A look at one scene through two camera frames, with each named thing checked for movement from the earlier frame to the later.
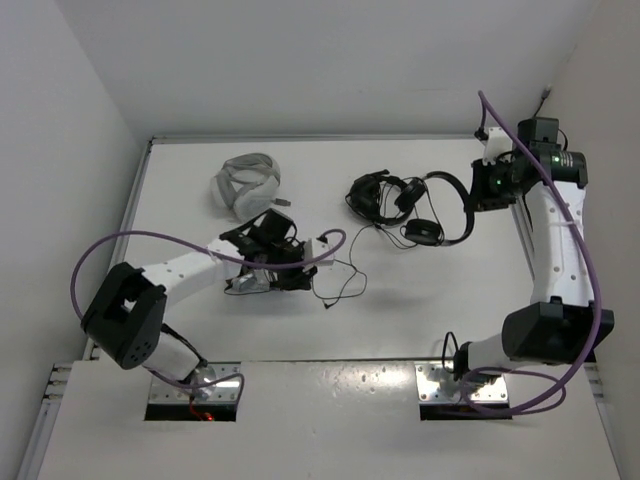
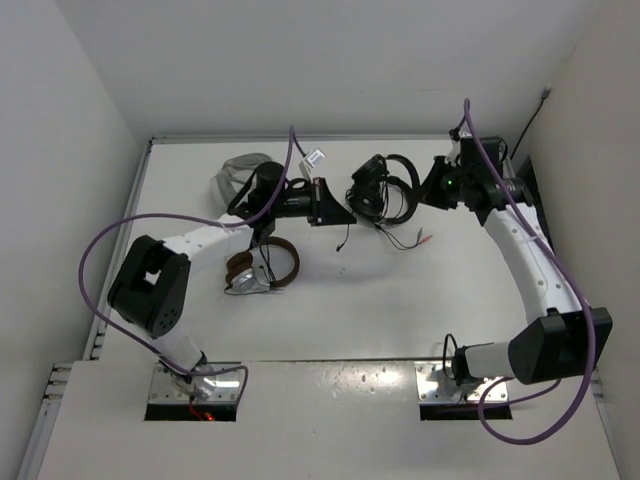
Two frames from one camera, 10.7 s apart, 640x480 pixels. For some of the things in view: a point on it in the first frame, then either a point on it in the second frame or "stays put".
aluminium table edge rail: (314, 137) stays put
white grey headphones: (247, 185) stays put
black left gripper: (297, 278) to (323, 208)
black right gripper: (483, 201) to (429, 190)
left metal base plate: (222, 392) stays put
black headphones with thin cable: (409, 197) to (384, 191)
